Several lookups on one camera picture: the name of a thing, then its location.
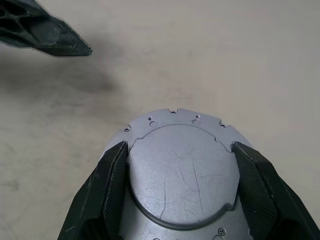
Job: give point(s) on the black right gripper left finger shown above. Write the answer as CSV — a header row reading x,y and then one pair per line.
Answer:
x,y
100,195

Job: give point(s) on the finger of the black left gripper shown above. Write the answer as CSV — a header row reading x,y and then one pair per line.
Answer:
x,y
37,32

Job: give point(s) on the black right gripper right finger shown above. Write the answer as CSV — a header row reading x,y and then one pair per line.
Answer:
x,y
262,195

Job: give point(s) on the silver motor end cover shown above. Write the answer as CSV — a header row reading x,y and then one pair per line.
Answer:
x,y
180,175

